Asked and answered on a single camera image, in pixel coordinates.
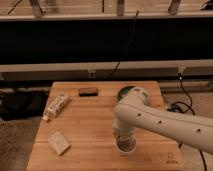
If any dark brown rectangular block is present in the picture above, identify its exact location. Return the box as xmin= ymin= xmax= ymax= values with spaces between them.
xmin=79 ymin=87 xmax=98 ymax=97

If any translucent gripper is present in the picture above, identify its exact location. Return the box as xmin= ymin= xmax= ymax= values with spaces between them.
xmin=114 ymin=132 xmax=136 ymax=150

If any black hanging cable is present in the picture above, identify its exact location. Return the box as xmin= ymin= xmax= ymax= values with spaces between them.
xmin=106 ymin=9 xmax=140 ymax=80

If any white tube with cap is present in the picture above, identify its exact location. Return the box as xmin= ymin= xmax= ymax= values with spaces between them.
xmin=42 ymin=93 xmax=70 ymax=122

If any black cable beside table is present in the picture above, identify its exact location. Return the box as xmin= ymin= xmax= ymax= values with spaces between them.
xmin=168 ymin=74 xmax=208 ymax=171

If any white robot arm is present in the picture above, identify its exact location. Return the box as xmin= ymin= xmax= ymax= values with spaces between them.
xmin=113 ymin=86 xmax=213 ymax=154

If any green bowl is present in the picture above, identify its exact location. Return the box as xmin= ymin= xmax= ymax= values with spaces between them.
xmin=117 ymin=86 xmax=135 ymax=101

